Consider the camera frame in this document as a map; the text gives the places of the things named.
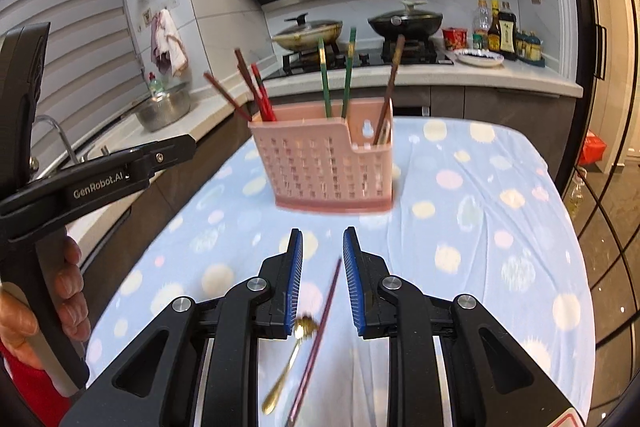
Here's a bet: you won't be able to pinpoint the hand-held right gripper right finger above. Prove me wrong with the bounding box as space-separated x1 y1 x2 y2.
342 227 576 427

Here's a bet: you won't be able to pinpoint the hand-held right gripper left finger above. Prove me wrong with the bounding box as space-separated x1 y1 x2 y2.
60 229 304 427

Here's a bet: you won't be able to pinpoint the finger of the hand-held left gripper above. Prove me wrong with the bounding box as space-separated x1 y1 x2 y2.
129 134 197 184

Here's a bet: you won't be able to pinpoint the gold flower spoon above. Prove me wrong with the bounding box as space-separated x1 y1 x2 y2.
261 314 318 414

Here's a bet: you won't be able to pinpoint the maroon chopstick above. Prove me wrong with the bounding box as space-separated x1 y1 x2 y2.
286 257 343 427
372 34 407 146

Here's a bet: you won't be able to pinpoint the dark red chopstick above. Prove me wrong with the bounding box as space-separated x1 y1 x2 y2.
203 72 251 122
234 48 268 122

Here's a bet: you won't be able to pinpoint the pink perforated utensil basket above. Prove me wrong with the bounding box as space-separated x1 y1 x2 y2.
248 99 396 212

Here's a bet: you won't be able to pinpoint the dark green chopstick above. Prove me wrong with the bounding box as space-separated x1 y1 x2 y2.
318 36 332 118

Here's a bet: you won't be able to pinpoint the person's left forearm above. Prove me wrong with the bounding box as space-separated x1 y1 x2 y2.
0 342 71 427

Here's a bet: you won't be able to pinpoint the person's left hand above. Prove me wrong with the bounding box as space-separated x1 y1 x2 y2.
0 234 94 370

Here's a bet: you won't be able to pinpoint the steel colander bowl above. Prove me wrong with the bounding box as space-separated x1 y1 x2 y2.
134 88 192 132

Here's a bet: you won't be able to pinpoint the chrome faucet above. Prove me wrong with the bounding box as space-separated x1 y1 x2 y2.
32 116 78 165

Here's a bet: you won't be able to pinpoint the white hanging cloth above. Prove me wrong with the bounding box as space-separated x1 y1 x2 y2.
162 10 188 78

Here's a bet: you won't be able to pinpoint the purple hanging cloth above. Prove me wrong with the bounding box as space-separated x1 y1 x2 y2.
150 10 173 72

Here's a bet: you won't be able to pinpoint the blue dotted tablecloth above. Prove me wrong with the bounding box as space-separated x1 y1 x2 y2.
82 117 596 427

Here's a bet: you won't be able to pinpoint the white window blinds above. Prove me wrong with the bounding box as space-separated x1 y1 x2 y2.
0 0 141 188

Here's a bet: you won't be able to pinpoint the beige pan with lid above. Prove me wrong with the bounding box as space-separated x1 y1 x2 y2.
271 12 345 52

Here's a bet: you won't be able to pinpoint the black gas stove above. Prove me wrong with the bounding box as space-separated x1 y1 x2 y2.
262 39 456 80

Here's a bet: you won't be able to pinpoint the white kitchen countertop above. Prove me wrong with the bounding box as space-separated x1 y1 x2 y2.
75 57 585 168

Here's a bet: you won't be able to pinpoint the white patterned plate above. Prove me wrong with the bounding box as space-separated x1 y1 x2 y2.
454 48 505 68

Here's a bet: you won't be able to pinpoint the red instant noodle cup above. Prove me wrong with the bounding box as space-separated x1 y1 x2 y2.
442 27 468 52

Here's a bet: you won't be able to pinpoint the black wok with lid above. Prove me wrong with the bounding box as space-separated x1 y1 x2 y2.
367 0 445 40

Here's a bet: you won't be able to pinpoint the red bag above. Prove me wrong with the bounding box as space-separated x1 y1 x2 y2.
577 129 607 165

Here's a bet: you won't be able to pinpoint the brown sauce bottle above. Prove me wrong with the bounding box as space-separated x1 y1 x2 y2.
487 0 502 52

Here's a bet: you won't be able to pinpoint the clear plastic bottle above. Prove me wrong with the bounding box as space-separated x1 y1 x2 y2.
472 0 491 50

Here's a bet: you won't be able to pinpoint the dark soy sauce bottle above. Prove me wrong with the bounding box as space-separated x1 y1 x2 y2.
497 2 518 62

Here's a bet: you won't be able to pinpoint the black framed glass door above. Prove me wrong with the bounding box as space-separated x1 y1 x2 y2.
555 0 640 427

